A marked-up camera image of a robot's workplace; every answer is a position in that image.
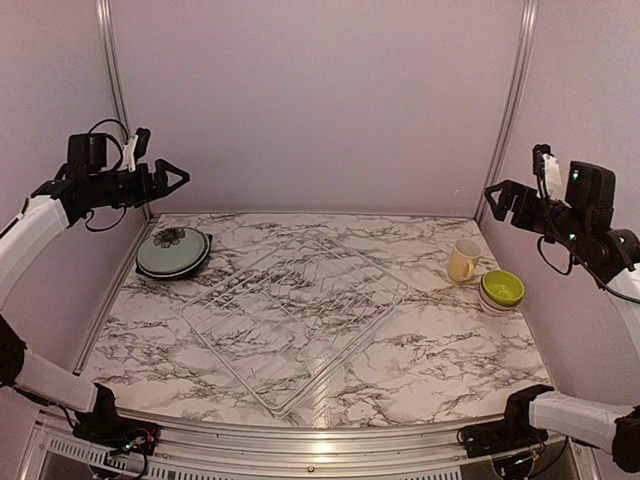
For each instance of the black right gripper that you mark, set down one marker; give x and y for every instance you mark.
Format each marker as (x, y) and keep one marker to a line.
(511, 190)

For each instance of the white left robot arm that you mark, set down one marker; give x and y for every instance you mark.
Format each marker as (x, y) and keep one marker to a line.
(83, 184)

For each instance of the red patterned white bowl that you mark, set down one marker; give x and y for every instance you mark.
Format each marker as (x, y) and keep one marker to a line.
(494, 309)

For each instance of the black square plate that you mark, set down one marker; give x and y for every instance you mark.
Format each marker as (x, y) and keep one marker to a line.
(202, 265)

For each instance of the aluminium corner post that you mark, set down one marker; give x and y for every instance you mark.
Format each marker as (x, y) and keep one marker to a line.
(113, 72)
(517, 83)

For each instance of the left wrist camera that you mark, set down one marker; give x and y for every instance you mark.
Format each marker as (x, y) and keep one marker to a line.
(135, 149)

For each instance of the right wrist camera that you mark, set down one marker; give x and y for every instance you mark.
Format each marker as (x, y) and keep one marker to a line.
(546, 169)

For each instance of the right aluminium corner post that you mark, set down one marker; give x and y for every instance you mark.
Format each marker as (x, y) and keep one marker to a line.
(517, 83)

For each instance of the grey floral plate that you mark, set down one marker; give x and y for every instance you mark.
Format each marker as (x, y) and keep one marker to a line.
(172, 250)

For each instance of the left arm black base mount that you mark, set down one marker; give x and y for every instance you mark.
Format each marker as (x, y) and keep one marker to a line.
(103, 425)

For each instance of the black round plate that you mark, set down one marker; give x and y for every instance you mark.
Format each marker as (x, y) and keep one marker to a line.
(175, 274)

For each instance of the yellow ceramic mug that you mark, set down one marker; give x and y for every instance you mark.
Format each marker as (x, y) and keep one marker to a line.
(463, 260)

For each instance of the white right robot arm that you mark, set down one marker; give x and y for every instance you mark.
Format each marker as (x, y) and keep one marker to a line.
(581, 223)

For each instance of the white wire dish rack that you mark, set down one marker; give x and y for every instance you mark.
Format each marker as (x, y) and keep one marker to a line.
(284, 323)

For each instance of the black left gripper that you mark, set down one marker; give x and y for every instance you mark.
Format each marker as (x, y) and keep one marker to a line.
(159, 189)

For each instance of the left aluminium corner post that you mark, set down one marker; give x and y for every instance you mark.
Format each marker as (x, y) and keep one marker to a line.
(113, 72)

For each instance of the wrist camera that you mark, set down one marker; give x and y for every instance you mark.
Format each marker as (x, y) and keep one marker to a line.
(135, 149)
(546, 169)

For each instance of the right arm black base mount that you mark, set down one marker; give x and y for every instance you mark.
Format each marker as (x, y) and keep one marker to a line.
(500, 430)

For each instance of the lime green bowl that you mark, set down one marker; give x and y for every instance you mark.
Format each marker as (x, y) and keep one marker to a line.
(503, 287)

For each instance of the aluminium front frame rail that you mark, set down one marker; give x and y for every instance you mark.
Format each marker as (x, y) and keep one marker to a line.
(190, 449)

